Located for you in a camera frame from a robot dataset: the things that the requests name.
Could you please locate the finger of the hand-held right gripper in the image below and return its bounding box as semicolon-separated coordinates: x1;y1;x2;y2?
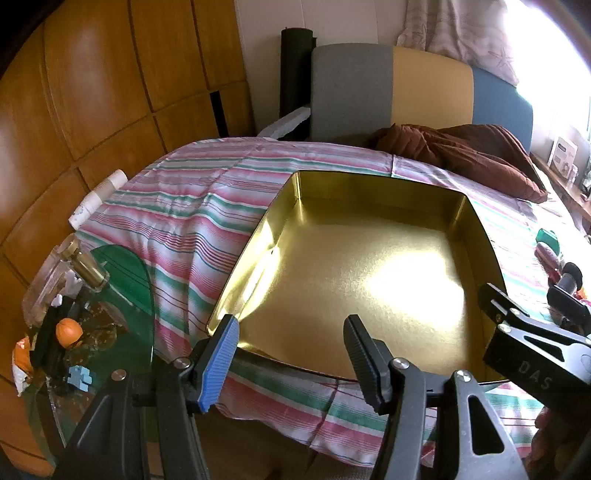
547;262;591;335
478;282;591;409

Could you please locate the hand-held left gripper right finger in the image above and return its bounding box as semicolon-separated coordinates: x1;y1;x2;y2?
342;315;529;480

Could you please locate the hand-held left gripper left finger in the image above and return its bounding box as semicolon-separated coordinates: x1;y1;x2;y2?
53;314;241;480

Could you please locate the gold metal tin tray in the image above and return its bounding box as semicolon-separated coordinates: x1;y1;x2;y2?
205;170;511;384

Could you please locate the person's right hand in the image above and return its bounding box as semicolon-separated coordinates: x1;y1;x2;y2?
531;408;568;480

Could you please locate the wooden shelf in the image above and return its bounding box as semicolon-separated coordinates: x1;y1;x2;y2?
531;150;591;232

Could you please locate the green glass side table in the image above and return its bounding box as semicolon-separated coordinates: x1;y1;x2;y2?
23;244;155;462

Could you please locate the white printed box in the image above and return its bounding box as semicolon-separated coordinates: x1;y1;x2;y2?
549;136;580;178

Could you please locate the light blue puzzle piece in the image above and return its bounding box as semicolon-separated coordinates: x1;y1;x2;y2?
65;364;95;393

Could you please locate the small orange ball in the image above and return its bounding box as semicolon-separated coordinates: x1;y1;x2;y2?
55;318;84;347

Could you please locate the pink green striped bedsheet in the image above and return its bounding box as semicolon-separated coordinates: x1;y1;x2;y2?
76;138;591;467

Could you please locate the brown quilted blanket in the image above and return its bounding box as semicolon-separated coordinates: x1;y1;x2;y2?
369;122;550;204

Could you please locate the glass bottle with gold cap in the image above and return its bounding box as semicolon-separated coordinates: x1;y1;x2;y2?
23;233;112;328

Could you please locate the black plastic object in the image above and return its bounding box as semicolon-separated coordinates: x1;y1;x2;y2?
34;307;81;384

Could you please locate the orange white packet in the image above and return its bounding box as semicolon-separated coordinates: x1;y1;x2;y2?
11;337;35;398

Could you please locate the white paper cup stack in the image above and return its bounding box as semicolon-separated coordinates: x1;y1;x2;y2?
68;169;129;230

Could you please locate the white foam piece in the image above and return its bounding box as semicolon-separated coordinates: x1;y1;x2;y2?
256;106;312;139

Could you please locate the grey yellow blue padded headboard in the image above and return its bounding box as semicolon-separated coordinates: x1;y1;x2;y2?
310;43;535;153

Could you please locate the pale patterned curtain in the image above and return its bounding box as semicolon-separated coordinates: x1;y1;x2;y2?
397;0;522;86

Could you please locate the wooden wardrobe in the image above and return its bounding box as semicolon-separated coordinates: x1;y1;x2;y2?
0;0;254;462

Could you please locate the black rolled mat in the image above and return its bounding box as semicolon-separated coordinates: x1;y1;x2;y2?
279;28;315;139

